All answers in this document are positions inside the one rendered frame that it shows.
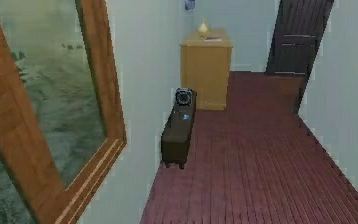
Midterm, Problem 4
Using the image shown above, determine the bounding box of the black alarm clock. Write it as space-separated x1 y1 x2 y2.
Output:
174 87 195 107

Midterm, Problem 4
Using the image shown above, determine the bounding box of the dark brown bench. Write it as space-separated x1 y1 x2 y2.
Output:
160 90 198 170

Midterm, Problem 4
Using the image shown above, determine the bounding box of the light wooden cabinet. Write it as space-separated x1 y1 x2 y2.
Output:
179 27 234 111

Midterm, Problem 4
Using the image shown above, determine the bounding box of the yellow vase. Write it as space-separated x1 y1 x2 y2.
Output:
197 16 210 38

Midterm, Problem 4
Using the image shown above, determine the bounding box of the wooden framed painting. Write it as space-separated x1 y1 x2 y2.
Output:
0 0 128 224

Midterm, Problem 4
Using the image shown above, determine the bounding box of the dark brown room door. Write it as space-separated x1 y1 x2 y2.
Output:
264 0 335 115

